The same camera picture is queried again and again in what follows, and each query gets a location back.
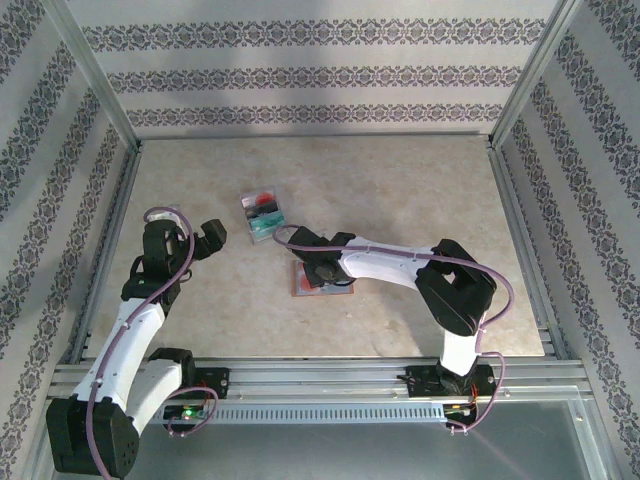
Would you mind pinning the pink circles credit card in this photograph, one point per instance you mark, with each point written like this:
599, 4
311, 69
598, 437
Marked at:
302, 280

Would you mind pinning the pink leather card holder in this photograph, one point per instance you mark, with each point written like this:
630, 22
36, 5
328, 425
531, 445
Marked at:
340, 289

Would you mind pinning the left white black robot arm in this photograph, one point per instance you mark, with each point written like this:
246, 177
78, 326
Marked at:
135, 330

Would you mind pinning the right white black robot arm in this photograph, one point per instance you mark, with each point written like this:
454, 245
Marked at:
380, 260

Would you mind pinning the clear plastic card box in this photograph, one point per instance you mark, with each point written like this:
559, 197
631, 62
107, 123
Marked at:
260, 239

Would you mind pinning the teal credit card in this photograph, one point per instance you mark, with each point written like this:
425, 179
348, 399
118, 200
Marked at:
267, 222

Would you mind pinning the black credit card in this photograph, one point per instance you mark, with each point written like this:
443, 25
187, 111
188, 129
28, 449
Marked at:
267, 207

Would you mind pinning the red white credit card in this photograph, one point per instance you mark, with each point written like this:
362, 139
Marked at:
262, 197

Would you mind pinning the thin aluminium crossbar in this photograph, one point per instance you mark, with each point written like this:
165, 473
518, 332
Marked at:
315, 135

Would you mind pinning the small controller circuit board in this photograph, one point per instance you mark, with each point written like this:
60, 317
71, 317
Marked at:
187, 414
457, 411

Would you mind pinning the grey sheet metal panel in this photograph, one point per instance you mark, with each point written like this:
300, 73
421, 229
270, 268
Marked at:
320, 455

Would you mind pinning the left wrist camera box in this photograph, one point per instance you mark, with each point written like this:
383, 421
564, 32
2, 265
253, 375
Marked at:
162, 216

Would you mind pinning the aluminium side rail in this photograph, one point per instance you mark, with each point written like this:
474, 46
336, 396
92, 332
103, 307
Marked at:
512, 200
120, 200

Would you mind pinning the wide aluminium mounting rail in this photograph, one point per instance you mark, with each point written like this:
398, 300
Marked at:
320, 375

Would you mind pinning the aluminium frame post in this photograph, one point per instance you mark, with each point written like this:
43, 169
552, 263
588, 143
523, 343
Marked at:
92, 70
536, 70

